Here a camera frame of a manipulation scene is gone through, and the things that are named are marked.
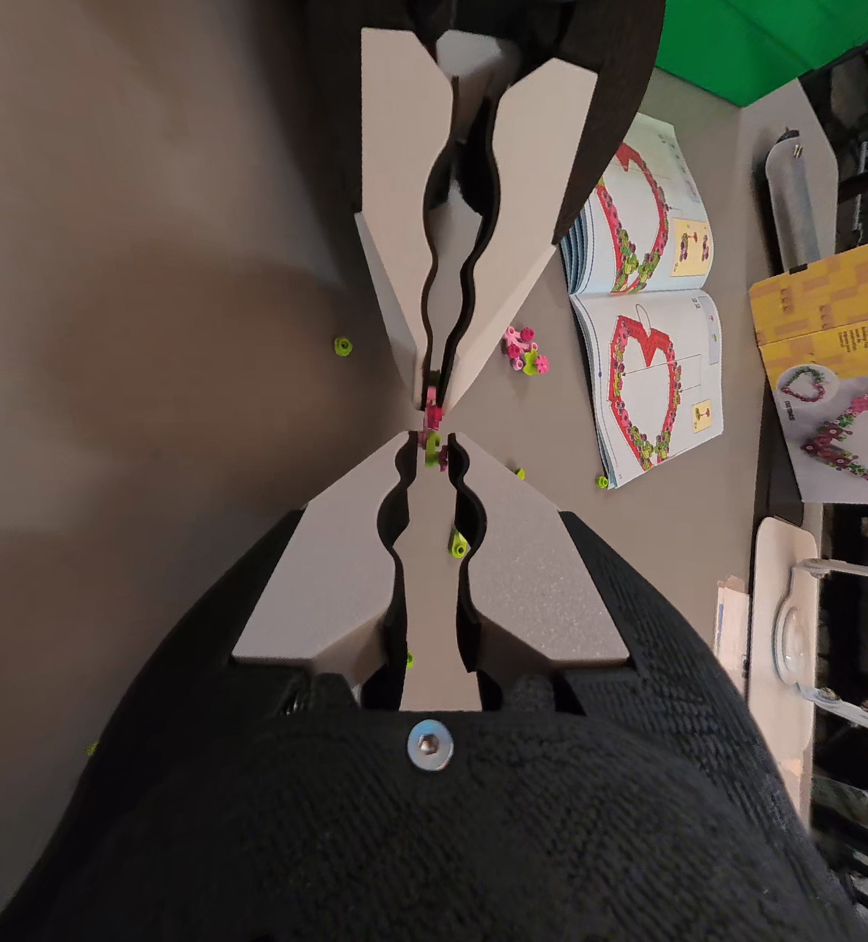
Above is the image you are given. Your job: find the open lego instruction booklet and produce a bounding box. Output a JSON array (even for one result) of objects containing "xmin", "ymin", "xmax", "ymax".
[{"xmin": 559, "ymin": 110, "xmax": 726, "ymax": 491}]

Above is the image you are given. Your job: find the dark grey flat pad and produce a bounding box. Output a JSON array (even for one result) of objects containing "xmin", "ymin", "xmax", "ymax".
[{"xmin": 754, "ymin": 419, "xmax": 804, "ymax": 516}]

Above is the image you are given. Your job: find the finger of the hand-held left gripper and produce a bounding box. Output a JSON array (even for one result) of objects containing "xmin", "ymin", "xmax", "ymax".
[
  {"xmin": 353, "ymin": 28, "xmax": 457, "ymax": 412},
  {"xmin": 434, "ymin": 57, "xmax": 601, "ymax": 426}
]

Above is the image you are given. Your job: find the grey textured cylinder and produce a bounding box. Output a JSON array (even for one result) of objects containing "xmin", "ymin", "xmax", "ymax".
[{"xmin": 764, "ymin": 129, "xmax": 823, "ymax": 272}]

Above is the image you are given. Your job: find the white desk lamp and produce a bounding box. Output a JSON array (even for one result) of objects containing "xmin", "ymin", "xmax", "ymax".
[{"xmin": 746, "ymin": 515, "xmax": 868, "ymax": 818}]

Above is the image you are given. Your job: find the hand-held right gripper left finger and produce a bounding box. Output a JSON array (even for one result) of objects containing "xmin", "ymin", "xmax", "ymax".
[{"xmin": 231, "ymin": 430, "xmax": 414, "ymax": 709}]

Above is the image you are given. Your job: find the yellow white lego box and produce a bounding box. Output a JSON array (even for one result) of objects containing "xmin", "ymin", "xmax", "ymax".
[{"xmin": 748, "ymin": 234, "xmax": 868, "ymax": 507}]

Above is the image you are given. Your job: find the printed paper sheet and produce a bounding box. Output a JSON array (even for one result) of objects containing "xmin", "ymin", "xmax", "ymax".
[{"xmin": 714, "ymin": 576, "xmax": 753, "ymax": 696}]

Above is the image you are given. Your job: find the pink lego flower cluster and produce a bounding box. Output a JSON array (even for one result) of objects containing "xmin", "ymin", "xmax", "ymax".
[{"xmin": 502, "ymin": 326, "xmax": 551, "ymax": 377}]

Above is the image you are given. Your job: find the green box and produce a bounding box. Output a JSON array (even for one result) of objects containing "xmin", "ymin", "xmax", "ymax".
[{"xmin": 655, "ymin": 0, "xmax": 868, "ymax": 110}]

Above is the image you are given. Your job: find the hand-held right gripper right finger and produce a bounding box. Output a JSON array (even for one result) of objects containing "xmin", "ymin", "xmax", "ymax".
[{"xmin": 446, "ymin": 433, "xmax": 634, "ymax": 675}]

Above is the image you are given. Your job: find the small pink lime lego assembly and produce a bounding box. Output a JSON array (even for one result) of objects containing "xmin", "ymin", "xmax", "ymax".
[{"xmin": 418, "ymin": 386, "xmax": 451, "ymax": 473}]

